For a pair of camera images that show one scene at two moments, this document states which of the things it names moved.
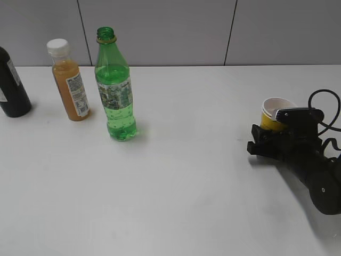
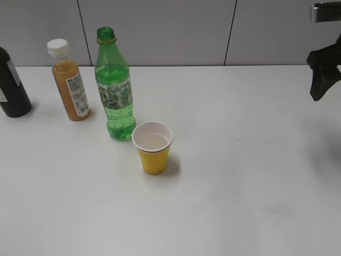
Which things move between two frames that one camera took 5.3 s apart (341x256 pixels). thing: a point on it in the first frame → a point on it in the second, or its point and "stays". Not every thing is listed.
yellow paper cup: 268,111 → 153,140
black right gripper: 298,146 → 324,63
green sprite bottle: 113,77 stays
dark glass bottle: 14,100 stays
